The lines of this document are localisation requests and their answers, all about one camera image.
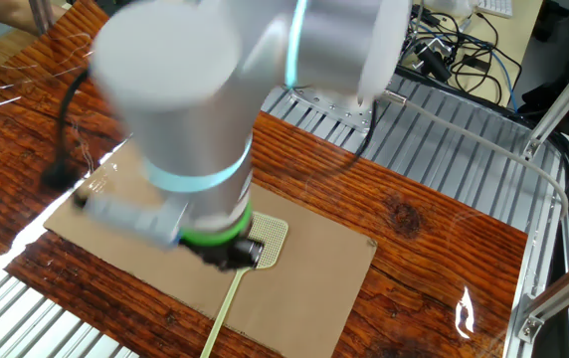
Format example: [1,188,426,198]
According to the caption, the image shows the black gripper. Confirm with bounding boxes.
[193,237,266,272]

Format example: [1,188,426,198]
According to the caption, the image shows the pale yellow flyswatter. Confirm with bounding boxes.
[199,211,289,358]

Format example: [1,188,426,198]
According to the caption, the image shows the person's forearm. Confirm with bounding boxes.
[0,0,70,37]

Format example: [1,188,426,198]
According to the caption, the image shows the brown cardboard sheet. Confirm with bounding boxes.
[43,143,379,358]

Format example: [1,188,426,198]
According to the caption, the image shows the white keyboard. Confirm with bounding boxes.
[475,0,513,19]

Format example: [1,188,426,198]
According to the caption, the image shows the grey camera mount on wrist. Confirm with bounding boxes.
[72,191,186,249]

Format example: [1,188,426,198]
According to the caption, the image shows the round metal base plate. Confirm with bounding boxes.
[284,85,376,134]

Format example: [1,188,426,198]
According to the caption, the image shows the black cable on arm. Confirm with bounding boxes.
[40,68,92,191]

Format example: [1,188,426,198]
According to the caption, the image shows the grey hose cable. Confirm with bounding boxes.
[382,89,569,220]

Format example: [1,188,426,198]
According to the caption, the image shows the tangled black cables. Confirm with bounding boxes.
[399,4,523,108]

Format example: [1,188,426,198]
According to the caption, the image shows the blue cable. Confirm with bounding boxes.
[416,22,519,113]

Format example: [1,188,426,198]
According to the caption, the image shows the aluminium frame strut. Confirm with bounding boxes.
[521,40,569,161]
[515,251,569,344]

